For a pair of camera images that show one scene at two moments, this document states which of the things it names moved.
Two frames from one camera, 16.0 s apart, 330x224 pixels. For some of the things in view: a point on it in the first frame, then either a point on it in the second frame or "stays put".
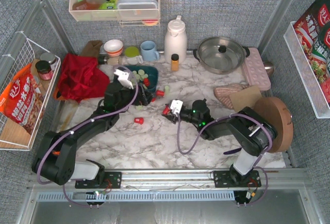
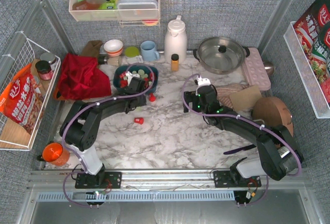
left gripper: [142, 97] → [136, 85]
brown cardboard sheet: [245, 98] stays put
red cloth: [81, 77] stays put
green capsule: [141, 72] stays put
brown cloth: [92, 48] stays put
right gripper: [170, 114] → [204, 93]
